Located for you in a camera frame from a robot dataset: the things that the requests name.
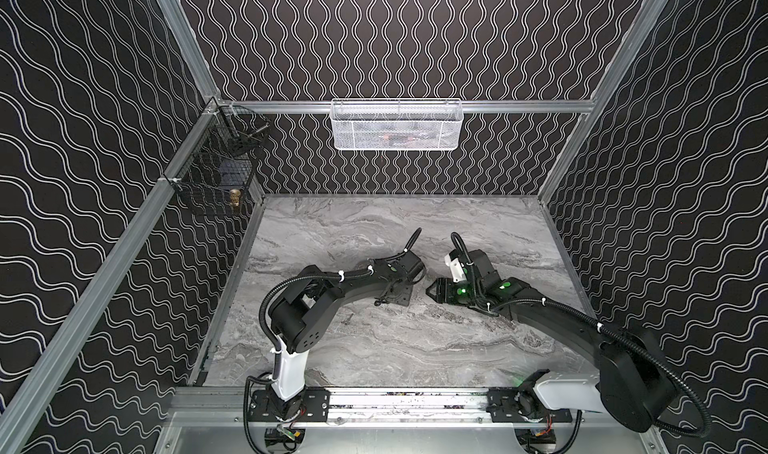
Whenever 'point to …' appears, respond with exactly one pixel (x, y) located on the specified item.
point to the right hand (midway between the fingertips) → (435, 292)
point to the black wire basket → (215, 177)
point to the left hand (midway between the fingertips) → (408, 298)
